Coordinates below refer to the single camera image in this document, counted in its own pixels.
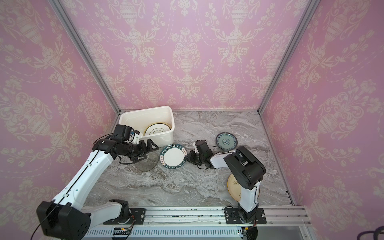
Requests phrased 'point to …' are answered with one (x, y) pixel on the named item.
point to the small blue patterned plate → (226, 141)
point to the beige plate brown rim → (234, 189)
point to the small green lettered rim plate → (172, 156)
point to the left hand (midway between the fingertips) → (153, 152)
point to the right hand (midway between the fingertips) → (185, 158)
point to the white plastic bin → (139, 119)
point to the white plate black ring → (156, 128)
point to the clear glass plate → (149, 163)
